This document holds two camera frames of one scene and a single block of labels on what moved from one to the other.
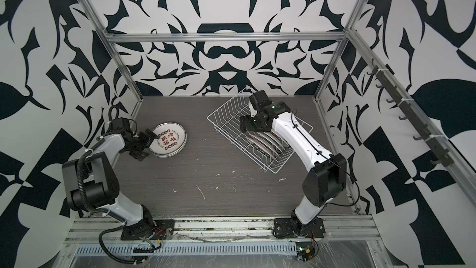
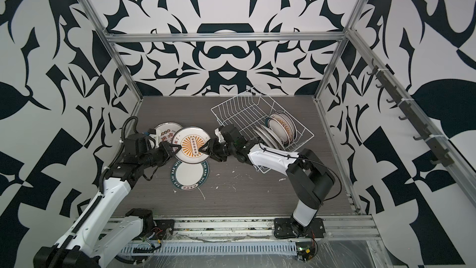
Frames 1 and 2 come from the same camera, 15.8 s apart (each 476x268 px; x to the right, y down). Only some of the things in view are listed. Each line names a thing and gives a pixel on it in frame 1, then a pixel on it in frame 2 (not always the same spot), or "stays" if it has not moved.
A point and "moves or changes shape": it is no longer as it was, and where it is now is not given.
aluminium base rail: [220, 230] stays
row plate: [270, 138] to [191, 139]
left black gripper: [139, 154] to [168, 151]
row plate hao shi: [258, 140] moves or changes shape
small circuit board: [305, 250] stays
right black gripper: [245, 124] to [212, 147]
